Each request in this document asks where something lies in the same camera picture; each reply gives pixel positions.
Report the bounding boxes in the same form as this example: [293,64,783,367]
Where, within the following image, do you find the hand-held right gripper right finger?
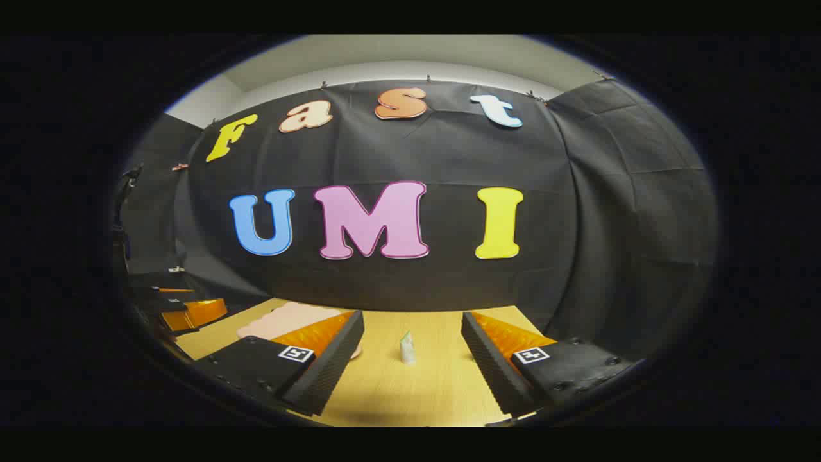
[461,311,645,418]

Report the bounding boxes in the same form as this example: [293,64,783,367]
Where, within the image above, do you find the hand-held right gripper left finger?
[192,310,365,416]

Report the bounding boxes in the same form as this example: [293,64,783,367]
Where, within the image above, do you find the black equipment stand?
[113,163,146,259]

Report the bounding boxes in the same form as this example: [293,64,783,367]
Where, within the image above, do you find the black backdrop cloth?
[119,76,719,360]

